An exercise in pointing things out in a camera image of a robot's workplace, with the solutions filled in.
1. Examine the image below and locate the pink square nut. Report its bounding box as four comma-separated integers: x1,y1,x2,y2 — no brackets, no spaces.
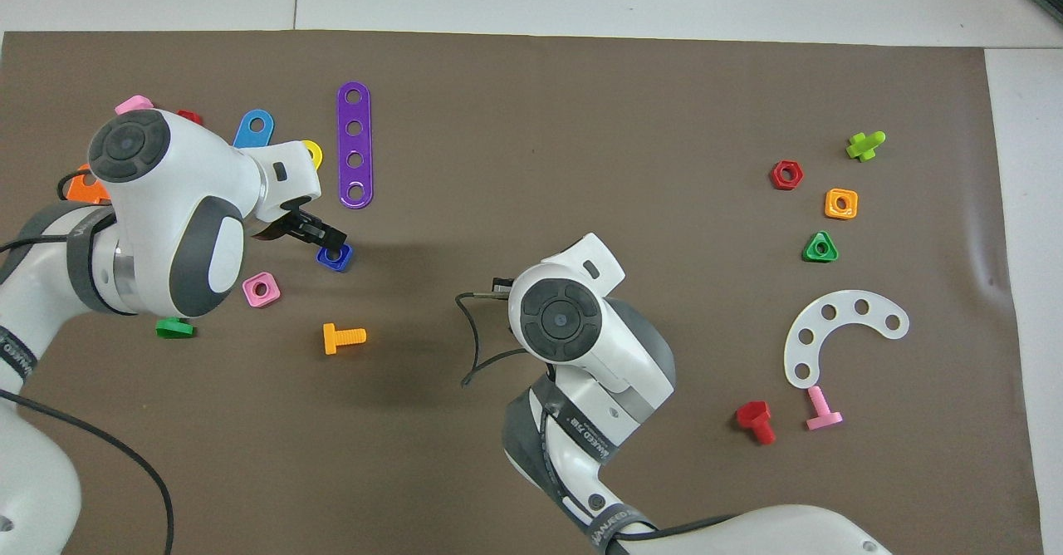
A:
242,272,282,308

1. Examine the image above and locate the green triangular nut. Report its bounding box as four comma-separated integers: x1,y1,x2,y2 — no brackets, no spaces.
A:
801,231,840,263

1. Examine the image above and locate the blue two-hole strip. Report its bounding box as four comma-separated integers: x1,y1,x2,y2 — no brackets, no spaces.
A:
232,109,275,150

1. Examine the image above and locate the orange angled two-hole plate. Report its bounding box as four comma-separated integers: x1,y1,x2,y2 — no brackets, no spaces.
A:
65,164,110,204

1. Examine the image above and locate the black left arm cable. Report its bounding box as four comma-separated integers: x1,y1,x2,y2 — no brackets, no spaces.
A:
0,169,176,555

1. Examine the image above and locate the white curved five-hole strip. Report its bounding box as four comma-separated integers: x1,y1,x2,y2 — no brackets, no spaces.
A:
783,289,911,390

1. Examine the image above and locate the brown table mat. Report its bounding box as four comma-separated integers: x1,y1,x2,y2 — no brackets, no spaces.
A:
0,30,1046,555

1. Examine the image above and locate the purple four-hole strip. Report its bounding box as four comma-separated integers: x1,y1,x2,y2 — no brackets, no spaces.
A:
336,81,375,209

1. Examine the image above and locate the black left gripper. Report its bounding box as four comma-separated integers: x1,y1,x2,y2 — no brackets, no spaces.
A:
252,198,347,248

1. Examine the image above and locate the blue square nut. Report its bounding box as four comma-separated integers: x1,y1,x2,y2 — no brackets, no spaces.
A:
316,242,355,273

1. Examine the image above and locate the orange plastic screw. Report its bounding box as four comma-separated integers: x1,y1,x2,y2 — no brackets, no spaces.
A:
322,322,368,356

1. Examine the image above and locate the red plastic screw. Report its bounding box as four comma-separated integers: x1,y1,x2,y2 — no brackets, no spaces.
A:
736,400,777,446

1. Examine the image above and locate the light green cross screw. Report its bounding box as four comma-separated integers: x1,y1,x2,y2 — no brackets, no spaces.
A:
845,130,887,162

